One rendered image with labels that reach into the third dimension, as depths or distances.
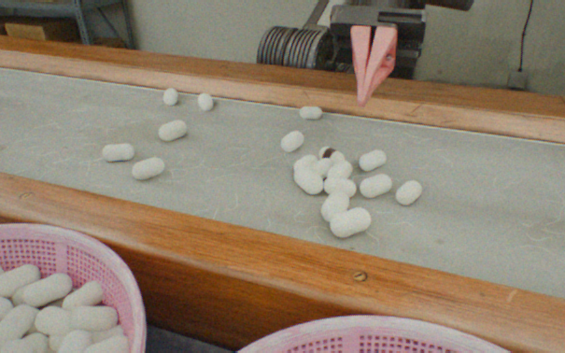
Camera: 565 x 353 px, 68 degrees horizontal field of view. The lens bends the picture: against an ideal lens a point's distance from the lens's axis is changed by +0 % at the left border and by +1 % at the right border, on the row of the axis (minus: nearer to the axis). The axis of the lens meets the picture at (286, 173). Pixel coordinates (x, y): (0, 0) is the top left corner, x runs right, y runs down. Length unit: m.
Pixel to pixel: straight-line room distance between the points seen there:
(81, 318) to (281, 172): 0.24
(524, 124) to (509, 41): 1.94
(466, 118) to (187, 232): 0.41
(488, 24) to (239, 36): 1.40
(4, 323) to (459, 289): 0.31
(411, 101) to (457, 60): 1.93
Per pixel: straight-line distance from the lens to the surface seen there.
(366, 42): 0.46
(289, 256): 0.32
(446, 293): 0.31
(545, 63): 2.61
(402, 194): 0.42
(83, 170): 0.52
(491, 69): 2.57
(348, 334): 0.28
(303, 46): 0.81
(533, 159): 0.57
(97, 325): 0.34
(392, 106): 0.61
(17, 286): 0.39
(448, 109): 0.61
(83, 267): 0.37
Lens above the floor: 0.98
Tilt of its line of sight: 32 degrees down
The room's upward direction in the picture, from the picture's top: straight up
